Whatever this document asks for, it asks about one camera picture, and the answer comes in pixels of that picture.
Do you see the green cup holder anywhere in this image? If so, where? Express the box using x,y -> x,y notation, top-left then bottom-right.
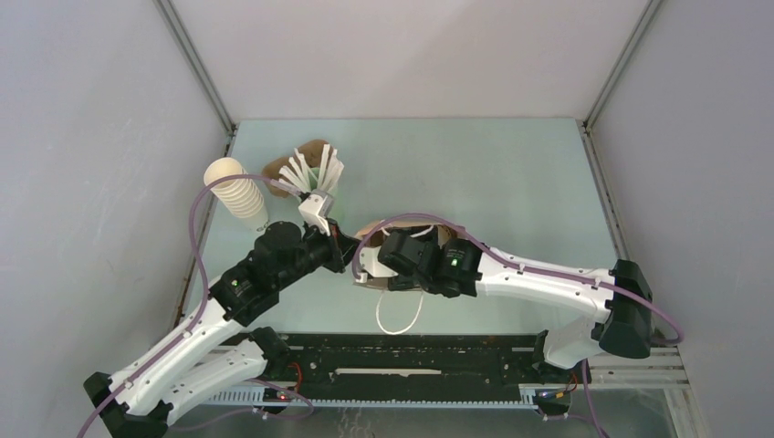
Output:
328,188 -> 346,224

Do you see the brown paper bag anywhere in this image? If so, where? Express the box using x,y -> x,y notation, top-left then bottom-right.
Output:
352,220 -> 461,337

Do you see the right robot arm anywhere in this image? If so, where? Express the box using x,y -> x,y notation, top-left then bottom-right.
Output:
359,230 -> 653,381

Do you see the stack of paper cups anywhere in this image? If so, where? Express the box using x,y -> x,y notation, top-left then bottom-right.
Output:
204,157 -> 269,233

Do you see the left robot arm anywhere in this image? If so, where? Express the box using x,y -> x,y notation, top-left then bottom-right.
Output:
84,220 -> 360,437

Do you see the black front rail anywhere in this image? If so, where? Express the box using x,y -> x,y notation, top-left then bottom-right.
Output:
206,333 -> 688,415

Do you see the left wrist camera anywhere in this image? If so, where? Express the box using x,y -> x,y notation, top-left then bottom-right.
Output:
298,189 -> 335,237

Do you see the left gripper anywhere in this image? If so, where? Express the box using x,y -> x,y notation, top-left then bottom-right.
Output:
277,215 -> 362,289

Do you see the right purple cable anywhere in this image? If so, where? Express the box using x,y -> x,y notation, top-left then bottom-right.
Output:
350,213 -> 685,438

